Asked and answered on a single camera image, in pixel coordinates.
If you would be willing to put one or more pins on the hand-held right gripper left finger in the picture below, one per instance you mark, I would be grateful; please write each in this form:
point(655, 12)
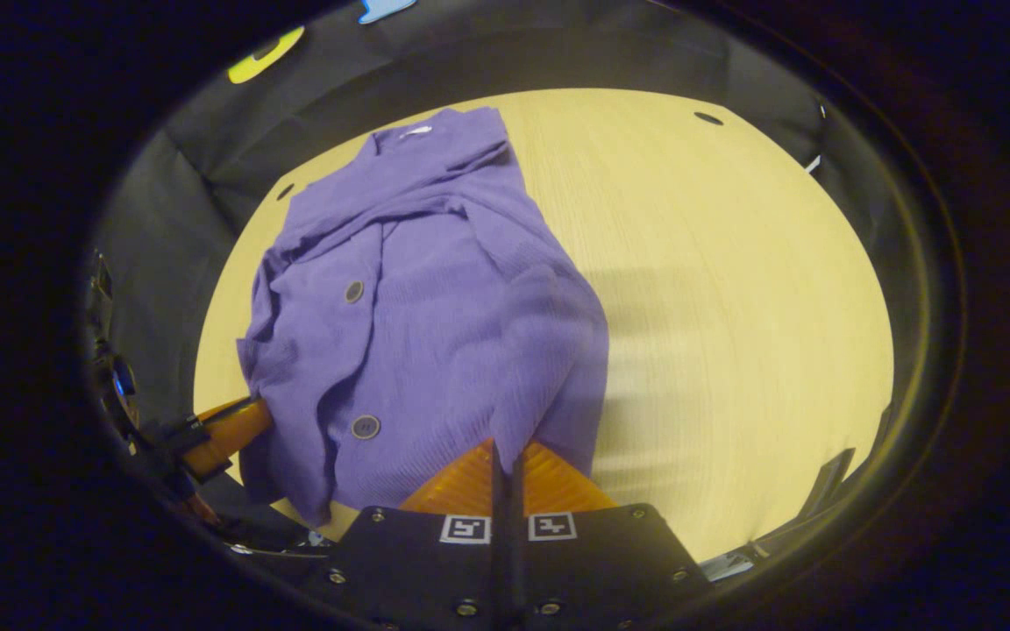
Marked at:
point(417, 561)

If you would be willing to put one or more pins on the dark furniture part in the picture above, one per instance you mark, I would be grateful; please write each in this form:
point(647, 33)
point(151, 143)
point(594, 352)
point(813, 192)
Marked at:
point(831, 486)

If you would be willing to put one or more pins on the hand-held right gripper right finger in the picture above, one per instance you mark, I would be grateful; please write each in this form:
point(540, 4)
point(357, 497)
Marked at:
point(601, 561)

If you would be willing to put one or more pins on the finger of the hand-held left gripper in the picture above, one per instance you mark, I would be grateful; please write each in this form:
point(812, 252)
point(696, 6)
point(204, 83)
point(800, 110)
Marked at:
point(229, 429)

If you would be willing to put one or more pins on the purple button-up shirt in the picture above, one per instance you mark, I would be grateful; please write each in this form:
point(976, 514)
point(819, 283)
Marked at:
point(435, 307)

